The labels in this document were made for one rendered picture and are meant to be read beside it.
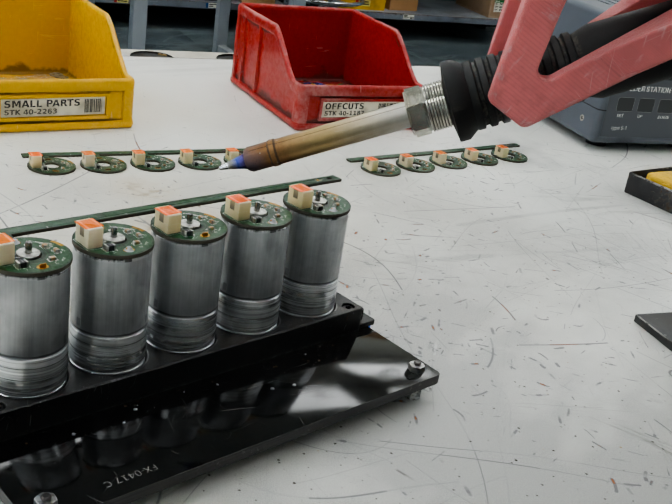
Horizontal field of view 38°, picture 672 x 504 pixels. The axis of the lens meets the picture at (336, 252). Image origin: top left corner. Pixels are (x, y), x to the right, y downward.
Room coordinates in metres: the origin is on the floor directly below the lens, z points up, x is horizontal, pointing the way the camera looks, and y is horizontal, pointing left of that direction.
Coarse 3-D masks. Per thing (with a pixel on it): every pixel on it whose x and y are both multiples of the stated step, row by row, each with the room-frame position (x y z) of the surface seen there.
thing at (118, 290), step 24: (120, 240) 0.27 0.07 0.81; (72, 264) 0.27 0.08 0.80; (96, 264) 0.26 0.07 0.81; (120, 264) 0.26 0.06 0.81; (144, 264) 0.27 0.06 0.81; (72, 288) 0.27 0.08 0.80; (96, 288) 0.26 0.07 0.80; (120, 288) 0.26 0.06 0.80; (144, 288) 0.27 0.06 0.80; (72, 312) 0.27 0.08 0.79; (96, 312) 0.26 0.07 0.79; (120, 312) 0.26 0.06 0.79; (144, 312) 0.27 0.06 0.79; (72, 336) 0.27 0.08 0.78; (96, 336) 0.26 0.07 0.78; (120, 336) 0.26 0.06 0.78; (144, 336) 0.27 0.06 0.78; (72, 360) 0.27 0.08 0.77; (96, 360) 0.26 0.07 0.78; (120, 360) 0.26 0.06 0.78; (144, 360) 0.28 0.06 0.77
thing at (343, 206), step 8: (288, 192) 0.34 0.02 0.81; (328, 192) 0.35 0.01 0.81; (328, 200) 0.34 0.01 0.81; (336, 200) 0.34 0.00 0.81; (344, 200) 0.34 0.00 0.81; (296, 208) 0.32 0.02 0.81; (312, 208) 0.33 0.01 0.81; (320, 208) 0.33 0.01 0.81; (328, 208) 0.33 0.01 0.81; (336, 208) 0.33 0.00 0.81; (344, 208) 0.33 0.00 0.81; (312, 216) 0.32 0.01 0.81; (320, 216) 0.32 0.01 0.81; (328, 216) 0.32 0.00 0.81; (336, 216) 0.32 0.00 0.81
